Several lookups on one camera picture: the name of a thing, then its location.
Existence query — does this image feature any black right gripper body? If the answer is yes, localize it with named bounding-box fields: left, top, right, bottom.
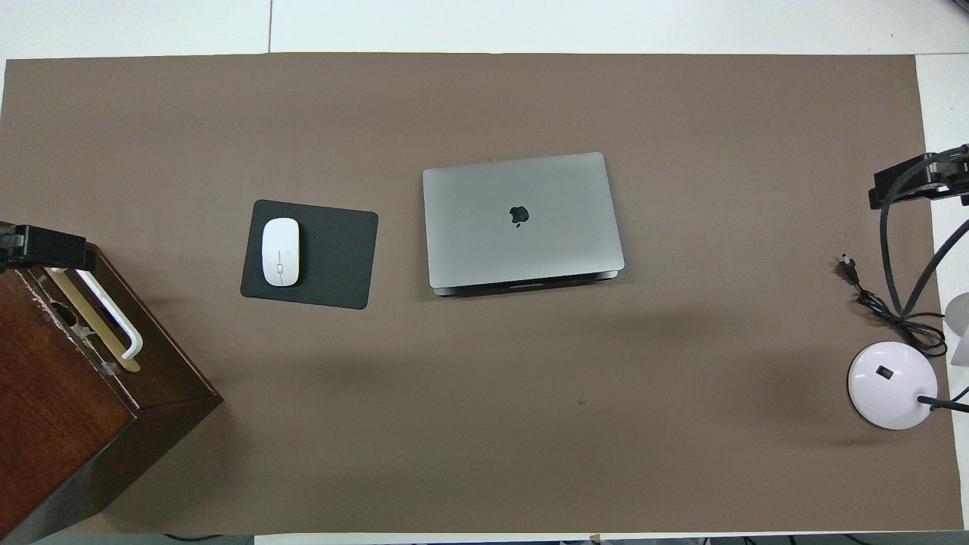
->
left=937, top=144, right=969, bottom=207

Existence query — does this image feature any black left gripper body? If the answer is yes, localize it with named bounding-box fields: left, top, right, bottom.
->
left=0, top=224, right=30, bottom=267

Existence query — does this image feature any silver grey laptop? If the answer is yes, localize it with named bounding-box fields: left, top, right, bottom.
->
left=422, top=152, right=625, bottom=297

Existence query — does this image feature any dark brown wooden box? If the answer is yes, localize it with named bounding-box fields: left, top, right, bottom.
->
left=0, top=221, right=223, bottom=545

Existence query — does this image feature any white desk lamp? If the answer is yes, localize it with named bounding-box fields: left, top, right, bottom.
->
left=847, top=291, right=969, bottom=431

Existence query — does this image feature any white computer mouse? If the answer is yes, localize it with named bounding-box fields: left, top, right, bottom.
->
left=261, top=217, right=301, bottom=288

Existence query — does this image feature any black mouse pad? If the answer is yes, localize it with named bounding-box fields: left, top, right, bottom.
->
left=240, top=199, right=379, bottom=310

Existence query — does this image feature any large brown table mat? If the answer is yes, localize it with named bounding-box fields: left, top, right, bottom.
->
left=0, top=53, right=964, bottom=535

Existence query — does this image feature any brass handle plate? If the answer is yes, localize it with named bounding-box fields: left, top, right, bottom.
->
left=42, top=266, right=142, bottom=373

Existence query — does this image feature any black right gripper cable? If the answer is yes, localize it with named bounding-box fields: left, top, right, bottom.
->
left=878, top=148, right=969, bottom=319

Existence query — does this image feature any white box handle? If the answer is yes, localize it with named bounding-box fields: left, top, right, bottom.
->
left=74, top=268, right=144, bottom=360

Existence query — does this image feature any black lamp power cable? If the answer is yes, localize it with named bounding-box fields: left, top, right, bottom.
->
left=837, top=255, right=949, bottom=359

